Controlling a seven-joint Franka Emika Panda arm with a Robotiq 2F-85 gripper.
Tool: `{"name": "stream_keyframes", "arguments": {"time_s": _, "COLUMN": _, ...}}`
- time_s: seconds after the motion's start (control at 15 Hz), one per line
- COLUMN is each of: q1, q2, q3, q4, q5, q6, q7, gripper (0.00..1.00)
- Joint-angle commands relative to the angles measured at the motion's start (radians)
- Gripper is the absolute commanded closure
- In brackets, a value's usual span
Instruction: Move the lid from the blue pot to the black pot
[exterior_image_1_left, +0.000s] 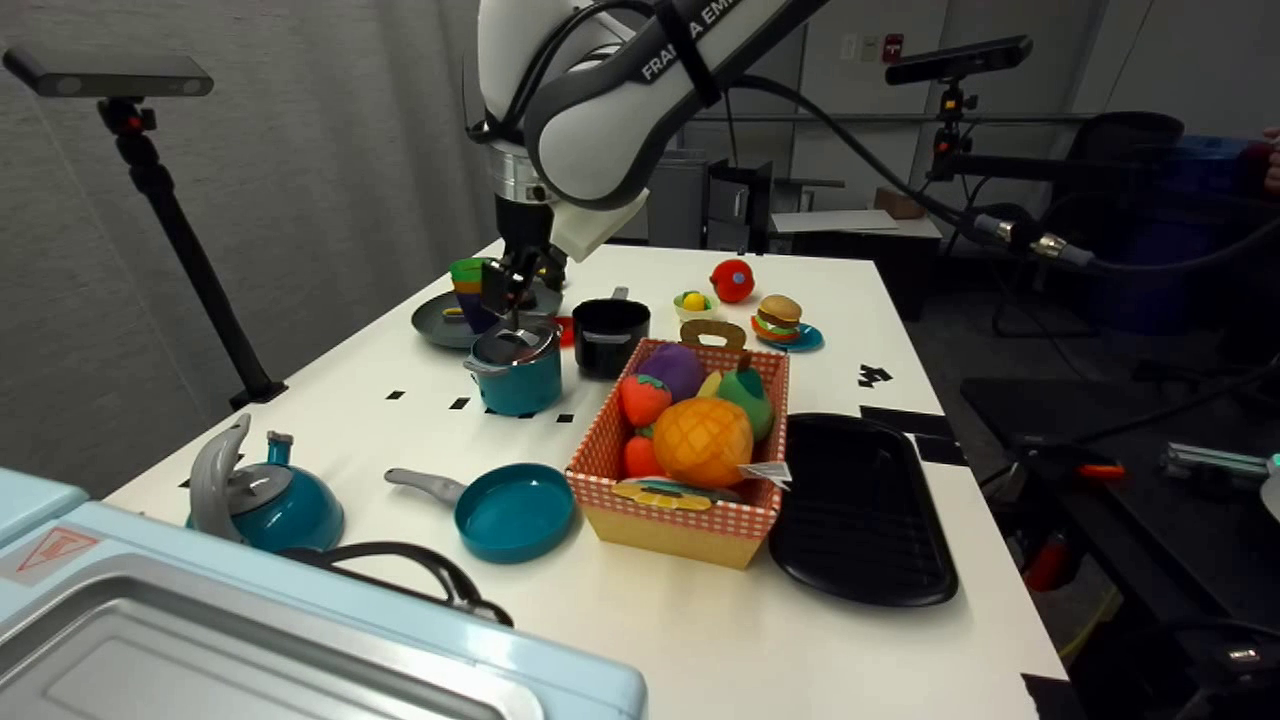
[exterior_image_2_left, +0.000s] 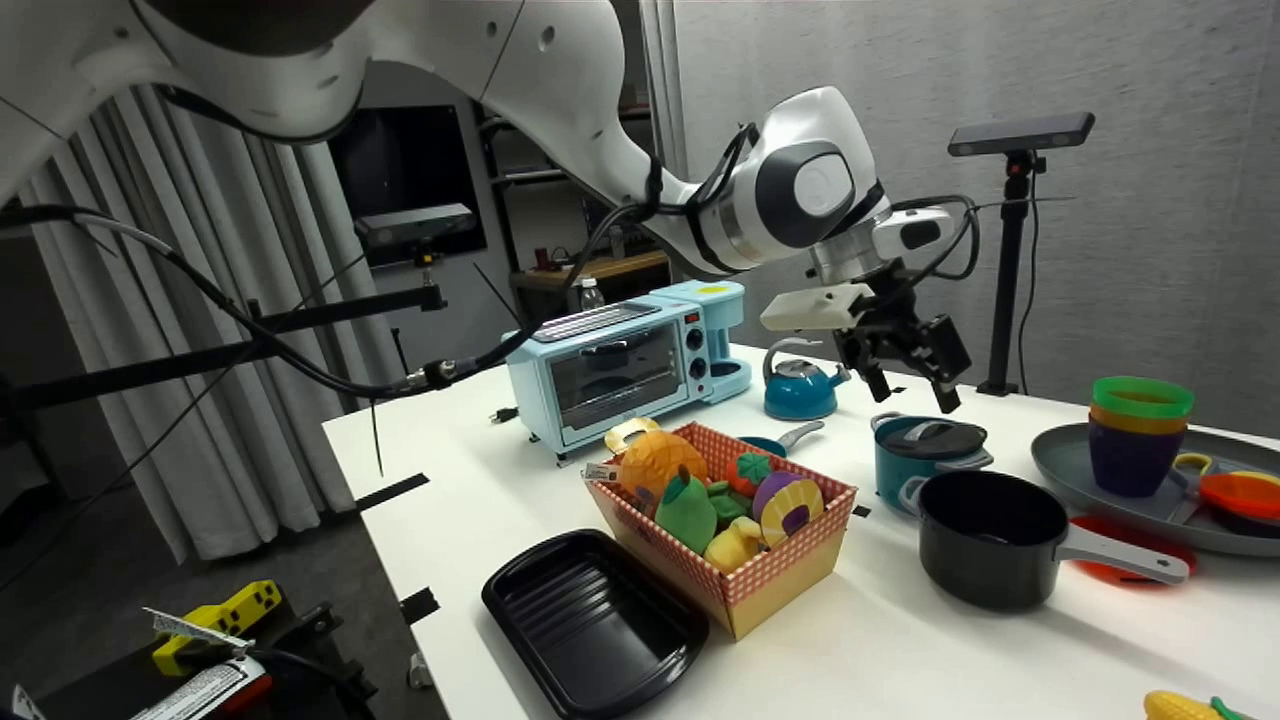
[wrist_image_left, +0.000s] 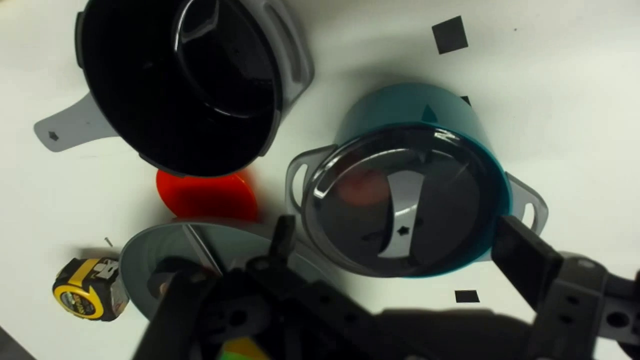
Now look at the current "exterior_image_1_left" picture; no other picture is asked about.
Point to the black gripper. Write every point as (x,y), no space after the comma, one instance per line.
(530,240)

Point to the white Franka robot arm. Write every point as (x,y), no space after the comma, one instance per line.
(601,122)

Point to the blue toy pot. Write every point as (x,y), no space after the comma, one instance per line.
(519,384)

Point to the black toy pot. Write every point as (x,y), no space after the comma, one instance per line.
(607,345)

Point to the red flat toy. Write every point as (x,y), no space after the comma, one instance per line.
(567,332)

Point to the purple toy cup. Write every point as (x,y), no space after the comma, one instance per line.
(473,315)

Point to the orange toy cup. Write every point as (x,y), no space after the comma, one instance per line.
(468,291)

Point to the grey round plate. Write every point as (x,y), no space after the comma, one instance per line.
(436,323)

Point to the red toy strawberry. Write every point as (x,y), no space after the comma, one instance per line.
(647,403)

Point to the purple toy vegetable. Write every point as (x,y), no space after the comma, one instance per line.
(676,368)

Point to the yellow green toy lemon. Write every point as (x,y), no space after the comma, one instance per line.
(695,303)

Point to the grey bin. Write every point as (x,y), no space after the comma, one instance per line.
(681,213)

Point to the red toy fruit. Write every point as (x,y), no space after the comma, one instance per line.
(642,458)

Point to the yellow toy fruit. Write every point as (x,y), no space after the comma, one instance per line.
(711,384)

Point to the red toy tomato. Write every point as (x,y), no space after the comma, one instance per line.
(733,281)

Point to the blue toy frying pan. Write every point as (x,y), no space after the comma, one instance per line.
(523,512)

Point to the orange plush toy fruit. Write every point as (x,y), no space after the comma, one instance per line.
(703,443)

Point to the black box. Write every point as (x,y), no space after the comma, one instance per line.
(738,205)

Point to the green toy fruit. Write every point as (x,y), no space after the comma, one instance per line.
(749,407)

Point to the toy hamburger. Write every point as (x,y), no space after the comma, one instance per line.
(777,317)

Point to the orange checkered cardboard basket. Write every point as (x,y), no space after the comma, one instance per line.
(681,527)

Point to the small blue toy plate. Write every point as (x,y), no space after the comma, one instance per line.
(809,340)

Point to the blue toy kettle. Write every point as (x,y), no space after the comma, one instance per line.
(285,505)

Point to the white side table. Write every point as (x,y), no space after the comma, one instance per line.
(853,226)

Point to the cluster of black tape bits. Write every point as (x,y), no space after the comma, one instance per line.
(874,375)

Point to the brown cardboard box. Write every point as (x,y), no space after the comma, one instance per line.
(900,202)

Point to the black ribbed baking tray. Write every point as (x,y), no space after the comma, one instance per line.
(861,512)

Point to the light blue toaster oven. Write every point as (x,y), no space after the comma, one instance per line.
(264,625)

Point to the black office chair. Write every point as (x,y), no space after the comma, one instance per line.
(1107,173)

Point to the teal metal bar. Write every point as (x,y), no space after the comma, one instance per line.
(1212,462)

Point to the black camera tripod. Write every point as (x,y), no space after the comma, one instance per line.
(173,226)

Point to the black camera stand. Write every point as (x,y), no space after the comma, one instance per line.
(951,124)

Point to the black stereo camera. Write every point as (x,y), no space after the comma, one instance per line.
(960,60)
(107,73)

